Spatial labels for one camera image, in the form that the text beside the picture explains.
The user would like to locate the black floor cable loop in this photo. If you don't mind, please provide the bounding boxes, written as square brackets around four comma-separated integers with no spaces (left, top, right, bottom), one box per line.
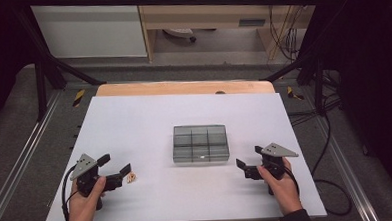
[307,112,354,219]

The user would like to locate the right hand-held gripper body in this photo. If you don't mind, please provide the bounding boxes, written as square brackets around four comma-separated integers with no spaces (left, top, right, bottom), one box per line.
[259,141,301,182]

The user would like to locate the left hand-held gripper black cable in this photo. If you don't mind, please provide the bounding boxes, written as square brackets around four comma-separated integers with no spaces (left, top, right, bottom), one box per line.
[59,164,82,221]

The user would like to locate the white cabinet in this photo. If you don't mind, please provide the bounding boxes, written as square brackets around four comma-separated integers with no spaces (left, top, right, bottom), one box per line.
[30,0,149,63]

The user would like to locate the clear plastic compartment box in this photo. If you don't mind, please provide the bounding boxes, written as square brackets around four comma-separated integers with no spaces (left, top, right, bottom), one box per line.
[171,123,231,165]

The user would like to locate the wooden table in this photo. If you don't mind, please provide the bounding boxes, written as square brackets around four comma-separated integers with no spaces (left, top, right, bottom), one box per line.
[95,76,277,102]

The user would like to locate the yellow black tape marker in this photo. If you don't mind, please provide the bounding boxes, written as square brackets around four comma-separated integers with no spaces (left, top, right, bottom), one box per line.
[71,88,87,108]
[286,85,306,102]

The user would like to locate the office chair base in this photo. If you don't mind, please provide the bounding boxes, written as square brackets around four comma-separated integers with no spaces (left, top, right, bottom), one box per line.
[162,26,198,45]

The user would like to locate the person's left hand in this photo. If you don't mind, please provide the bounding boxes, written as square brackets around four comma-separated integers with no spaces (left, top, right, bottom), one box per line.
[65,174,109,221]

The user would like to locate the right hand-held gripper black cable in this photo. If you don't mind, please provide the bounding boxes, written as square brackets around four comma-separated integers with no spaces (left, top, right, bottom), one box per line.
[276,160,301,198]

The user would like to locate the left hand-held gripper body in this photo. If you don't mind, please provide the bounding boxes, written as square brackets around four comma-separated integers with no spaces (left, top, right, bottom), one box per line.
[69,152,110,212]

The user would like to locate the hand-held gripper black cable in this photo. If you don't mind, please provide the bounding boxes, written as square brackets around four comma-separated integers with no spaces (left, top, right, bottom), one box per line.
[276,160,301,198]
[59,164,82,221]

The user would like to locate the person's right hand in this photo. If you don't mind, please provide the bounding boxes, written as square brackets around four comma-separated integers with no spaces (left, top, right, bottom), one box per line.
[256,157,304,217]

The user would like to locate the aluminium floor rail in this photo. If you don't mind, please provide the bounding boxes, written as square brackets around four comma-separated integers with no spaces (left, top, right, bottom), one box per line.
[0,90,69,221]
[312,114,381,221]

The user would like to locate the bundle of hanging cables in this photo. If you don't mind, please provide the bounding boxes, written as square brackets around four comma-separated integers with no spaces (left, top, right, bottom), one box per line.
[266,0,316,64]

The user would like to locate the light wooden desk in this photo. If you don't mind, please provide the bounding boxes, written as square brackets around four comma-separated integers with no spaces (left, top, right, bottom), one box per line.
[135,0,326,65]

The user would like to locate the black metal frame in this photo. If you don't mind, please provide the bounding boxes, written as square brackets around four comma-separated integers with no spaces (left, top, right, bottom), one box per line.
[10,0,347,129]

